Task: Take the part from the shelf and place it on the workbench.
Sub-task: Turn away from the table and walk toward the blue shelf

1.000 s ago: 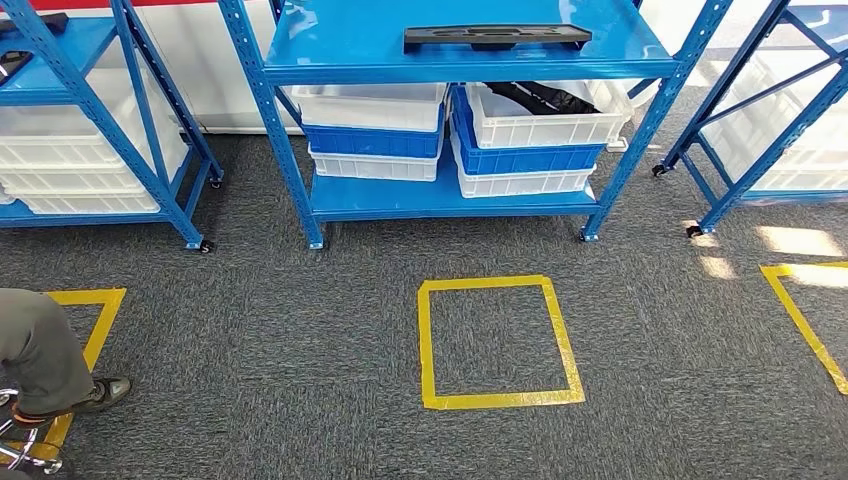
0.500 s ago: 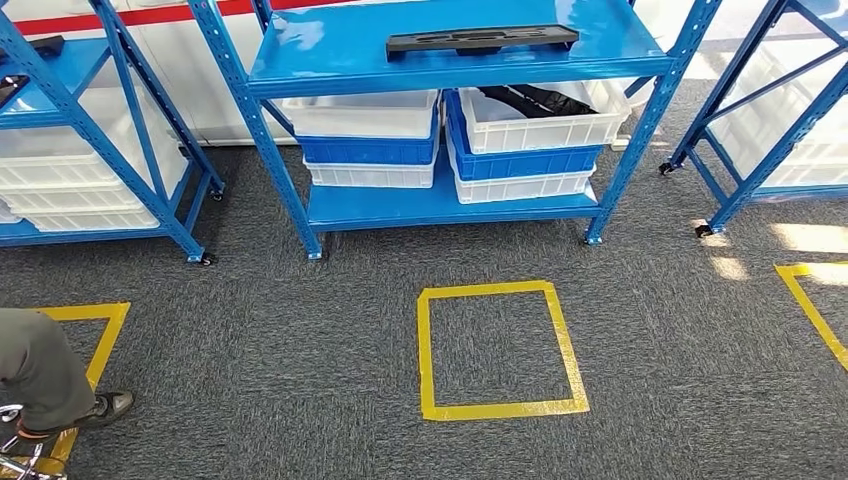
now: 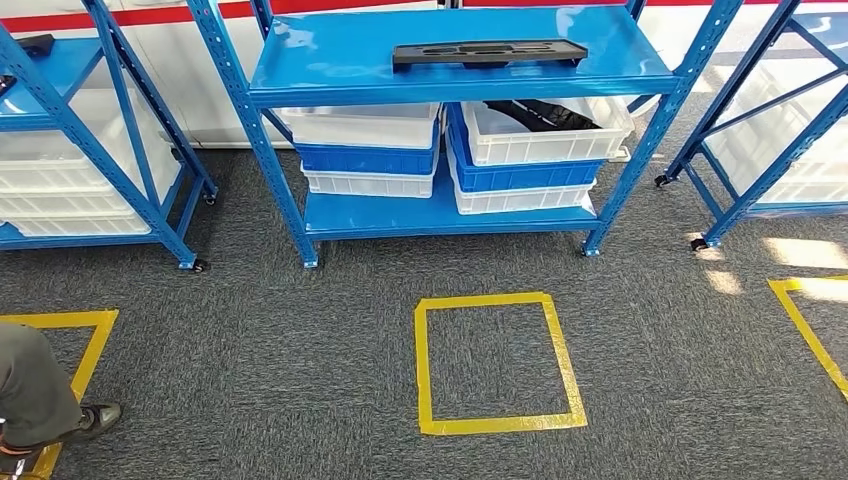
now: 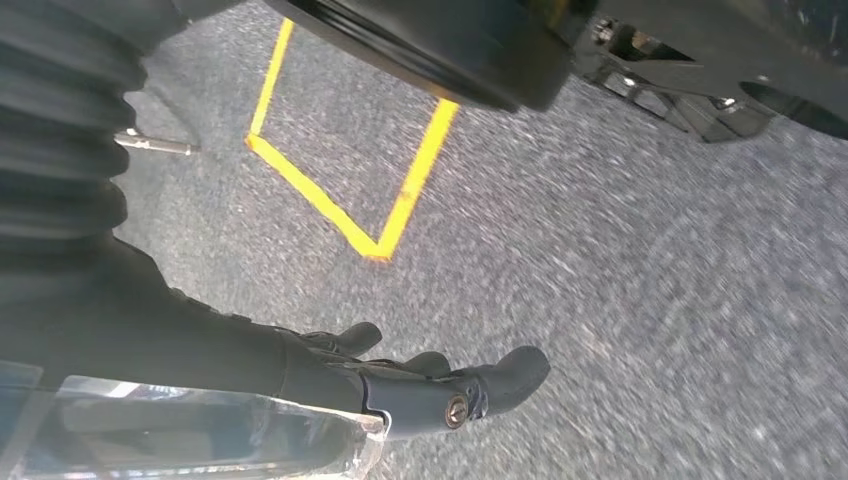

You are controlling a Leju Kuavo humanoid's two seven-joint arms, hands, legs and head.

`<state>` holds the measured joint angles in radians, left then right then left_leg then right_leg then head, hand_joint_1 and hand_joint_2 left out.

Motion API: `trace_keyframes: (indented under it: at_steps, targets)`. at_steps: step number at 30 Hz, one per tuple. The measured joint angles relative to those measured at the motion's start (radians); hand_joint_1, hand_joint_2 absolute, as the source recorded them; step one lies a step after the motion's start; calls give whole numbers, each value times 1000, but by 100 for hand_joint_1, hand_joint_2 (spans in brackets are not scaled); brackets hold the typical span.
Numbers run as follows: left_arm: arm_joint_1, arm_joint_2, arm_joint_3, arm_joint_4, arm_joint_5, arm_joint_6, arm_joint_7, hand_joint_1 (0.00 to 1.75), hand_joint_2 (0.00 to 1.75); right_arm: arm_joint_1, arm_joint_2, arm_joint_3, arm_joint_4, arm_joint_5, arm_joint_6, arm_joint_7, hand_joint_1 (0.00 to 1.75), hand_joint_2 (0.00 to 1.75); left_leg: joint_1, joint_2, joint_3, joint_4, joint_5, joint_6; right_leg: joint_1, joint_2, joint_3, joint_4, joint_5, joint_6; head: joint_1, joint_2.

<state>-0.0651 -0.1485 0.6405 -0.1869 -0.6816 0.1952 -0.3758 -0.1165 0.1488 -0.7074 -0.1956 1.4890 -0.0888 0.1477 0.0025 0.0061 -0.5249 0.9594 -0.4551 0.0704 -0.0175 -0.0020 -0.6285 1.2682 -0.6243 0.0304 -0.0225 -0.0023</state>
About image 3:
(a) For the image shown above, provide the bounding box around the seated person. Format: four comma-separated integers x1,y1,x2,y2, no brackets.
0,322,124,458

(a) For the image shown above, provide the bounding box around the black curved part in crate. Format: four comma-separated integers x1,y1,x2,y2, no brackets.
483,99,603,132

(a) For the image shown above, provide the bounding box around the long black plastic part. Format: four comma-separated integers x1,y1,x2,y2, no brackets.
392,38,589,73

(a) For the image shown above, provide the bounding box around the blue plastic crate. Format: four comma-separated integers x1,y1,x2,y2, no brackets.
294,122,442,177
447,102,604,193

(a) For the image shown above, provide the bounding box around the blue metal shelf rack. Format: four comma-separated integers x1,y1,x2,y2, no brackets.
0,0,219,273
654,0,848,253
185,0,747,270

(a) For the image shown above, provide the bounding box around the red barrier belt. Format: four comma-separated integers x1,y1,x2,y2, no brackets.
0,0,439,34
460,0,848,8

